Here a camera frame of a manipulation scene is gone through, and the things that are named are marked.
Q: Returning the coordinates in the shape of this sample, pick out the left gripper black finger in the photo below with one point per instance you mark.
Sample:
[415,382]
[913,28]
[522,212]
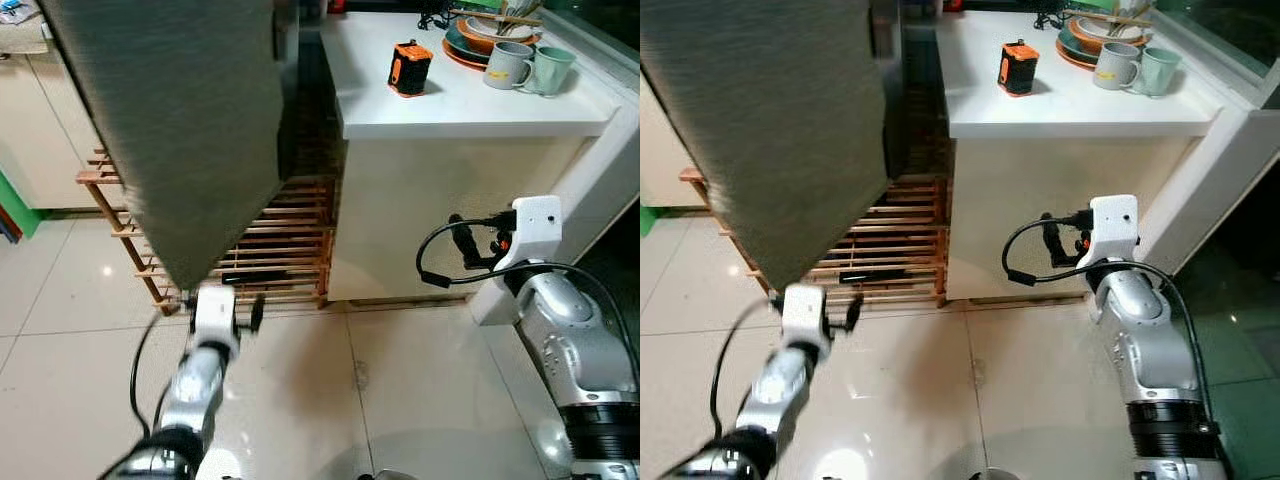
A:
[853,312]
[258,310]

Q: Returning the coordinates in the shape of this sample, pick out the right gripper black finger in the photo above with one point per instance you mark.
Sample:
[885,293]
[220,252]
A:
[463,240]
[1052,240]

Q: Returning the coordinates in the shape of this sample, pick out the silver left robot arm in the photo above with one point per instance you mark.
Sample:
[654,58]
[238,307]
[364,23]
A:
[780,400]
[195,390]

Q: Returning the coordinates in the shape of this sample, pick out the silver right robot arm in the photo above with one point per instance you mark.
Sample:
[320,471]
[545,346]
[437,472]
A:
[570,340]
[1145,340]

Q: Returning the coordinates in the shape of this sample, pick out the textured fridge door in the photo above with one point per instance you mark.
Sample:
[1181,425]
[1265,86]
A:
[170,130]
[770,130]

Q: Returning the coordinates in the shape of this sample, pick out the white kitchen counter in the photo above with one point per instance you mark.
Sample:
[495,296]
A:
[1070,180]
[460,180]

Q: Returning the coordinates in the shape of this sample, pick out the wooden slatted rack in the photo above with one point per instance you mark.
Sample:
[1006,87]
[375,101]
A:
[890,240]
[280,240]

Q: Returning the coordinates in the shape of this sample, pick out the green and orange board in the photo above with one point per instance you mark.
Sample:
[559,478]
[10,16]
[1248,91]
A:
[15,205]
[646,220]

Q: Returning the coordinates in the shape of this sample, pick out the orange and black device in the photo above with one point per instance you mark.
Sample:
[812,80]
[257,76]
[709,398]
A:
[410,68]
[1018,68]

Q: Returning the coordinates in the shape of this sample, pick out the grey mug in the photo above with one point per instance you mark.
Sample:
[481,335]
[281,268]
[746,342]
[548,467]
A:
[505,65]
[1115,65]

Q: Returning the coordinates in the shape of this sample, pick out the pale green mug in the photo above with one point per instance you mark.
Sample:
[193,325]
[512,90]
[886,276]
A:
[1158,72]
[550,72]

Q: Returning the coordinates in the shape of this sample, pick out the beige kitchen cabinet unit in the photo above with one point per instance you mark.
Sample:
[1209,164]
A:
[40,130]
[665,150]

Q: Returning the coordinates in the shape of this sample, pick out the stack of orange plates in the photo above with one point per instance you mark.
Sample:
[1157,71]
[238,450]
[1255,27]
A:
[460,45]
[1075,45]

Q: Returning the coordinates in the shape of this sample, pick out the wooden chopsticks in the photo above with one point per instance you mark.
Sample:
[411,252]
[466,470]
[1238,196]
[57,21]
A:
[490,15]
[1100,15]

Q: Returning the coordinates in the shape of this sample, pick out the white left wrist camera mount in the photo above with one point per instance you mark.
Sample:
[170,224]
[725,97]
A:
[803,312]
[213,312]

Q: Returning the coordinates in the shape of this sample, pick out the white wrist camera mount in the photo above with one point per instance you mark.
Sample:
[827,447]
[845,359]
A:
[803,312]
[1112,228]
[535,228]
[213,312]

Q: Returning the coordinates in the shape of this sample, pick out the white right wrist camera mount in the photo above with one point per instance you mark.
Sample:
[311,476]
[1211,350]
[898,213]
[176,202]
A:
[1112,228]
[535,228]

